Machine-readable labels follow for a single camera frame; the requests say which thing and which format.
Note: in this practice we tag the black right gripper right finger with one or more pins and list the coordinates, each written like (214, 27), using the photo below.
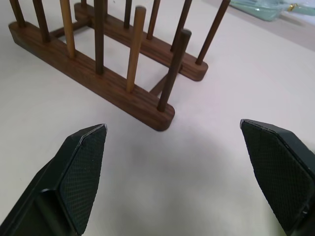
(280, 172)

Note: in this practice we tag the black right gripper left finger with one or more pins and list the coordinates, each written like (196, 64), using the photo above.
(73, 177)

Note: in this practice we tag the wooden peg dish rack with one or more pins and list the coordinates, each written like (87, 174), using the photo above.
(108, 56)

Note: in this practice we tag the pale green glass object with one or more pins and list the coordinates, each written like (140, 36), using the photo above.
(268, 8)

